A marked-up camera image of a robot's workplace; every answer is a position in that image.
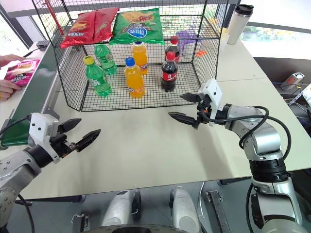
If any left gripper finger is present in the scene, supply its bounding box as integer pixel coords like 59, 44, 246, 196
58, 118, 83, 134
75, 129, 102, 152

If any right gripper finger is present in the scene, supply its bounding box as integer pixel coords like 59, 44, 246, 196
179, 93, 202, 104
168, 112, 197, 129

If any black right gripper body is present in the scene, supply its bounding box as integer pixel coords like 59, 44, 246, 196
194, 95, 211, 129

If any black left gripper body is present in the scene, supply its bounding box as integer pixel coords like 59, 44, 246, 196
50, 132, 81, 159

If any pink snack bag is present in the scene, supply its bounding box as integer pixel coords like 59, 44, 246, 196
5, 59, 41, 88

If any green conveyor belt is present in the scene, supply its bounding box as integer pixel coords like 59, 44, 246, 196
0, 40, 61, 151

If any person's right hand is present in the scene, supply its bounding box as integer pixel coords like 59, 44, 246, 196
0, 80, 24, 101

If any person's left hand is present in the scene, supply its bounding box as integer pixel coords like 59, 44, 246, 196
0, 54, 25, 70

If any cola bottle red cap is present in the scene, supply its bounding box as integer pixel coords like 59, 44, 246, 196
160, 51, 178, 92
164, 36, 181, 65

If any green soda bottle yellow cap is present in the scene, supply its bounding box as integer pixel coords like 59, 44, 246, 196
83, 55, 113, 98

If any orange soda bottle blue cap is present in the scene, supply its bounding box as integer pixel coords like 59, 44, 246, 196
131, 41, 149, 76
124, 57, 146, 100

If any purple plastic object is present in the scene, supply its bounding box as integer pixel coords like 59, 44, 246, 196
176, 29, 198, 57

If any pale yellow box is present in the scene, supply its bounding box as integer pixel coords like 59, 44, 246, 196
219, 27, 229, 46

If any silver rounded leg shell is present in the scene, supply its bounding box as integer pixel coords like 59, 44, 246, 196
169, 186, 202, 233
101, 189, 142, 228

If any grey power adapter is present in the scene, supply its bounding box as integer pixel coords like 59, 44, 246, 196
34, 40, 50, 52

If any white thermos black lid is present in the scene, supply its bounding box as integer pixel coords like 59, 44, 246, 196
227, 4, 254, 45

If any green chips bag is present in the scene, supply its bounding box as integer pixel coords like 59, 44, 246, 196
108, 7, 166, 47

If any grey orange handheld device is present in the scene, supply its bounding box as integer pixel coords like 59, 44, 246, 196
280, 72, 306, 91

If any black metal table strut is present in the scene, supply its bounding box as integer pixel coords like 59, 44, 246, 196
206, 190, 231, 233

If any red chips bag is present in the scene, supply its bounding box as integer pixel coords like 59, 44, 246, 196
60, 7, 120, 50

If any red pole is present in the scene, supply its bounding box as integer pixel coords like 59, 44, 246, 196
45, 0, 65, 36

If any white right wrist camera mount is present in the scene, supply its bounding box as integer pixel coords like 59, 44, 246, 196
198, 78, 224, 127

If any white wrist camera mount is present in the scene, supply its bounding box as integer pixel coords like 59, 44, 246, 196
198, 78, 224, 127
28, 113, 60, 164

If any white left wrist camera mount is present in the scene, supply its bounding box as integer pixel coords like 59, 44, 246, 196
28, 113, 60, 164

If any black wire mesh rack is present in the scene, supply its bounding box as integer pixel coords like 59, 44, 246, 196
31, 0, 229, 113

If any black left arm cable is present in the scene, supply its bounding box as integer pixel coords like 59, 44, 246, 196
0, 115, 33, 136

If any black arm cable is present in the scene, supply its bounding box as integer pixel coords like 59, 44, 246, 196
211, 106, 292, 149
0, 115, 33, 136

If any black robot body cable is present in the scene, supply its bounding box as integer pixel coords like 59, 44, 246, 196
14, 193, 35, 233
245, 182, 259, 230

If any black adapter cable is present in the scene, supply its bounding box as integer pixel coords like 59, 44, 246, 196
23, 48, 41, 58

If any thin white cable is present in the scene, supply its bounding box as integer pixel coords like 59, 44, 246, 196
198, 181, 207, 219

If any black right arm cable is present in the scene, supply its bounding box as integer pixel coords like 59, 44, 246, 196
211, 106, 292, 149

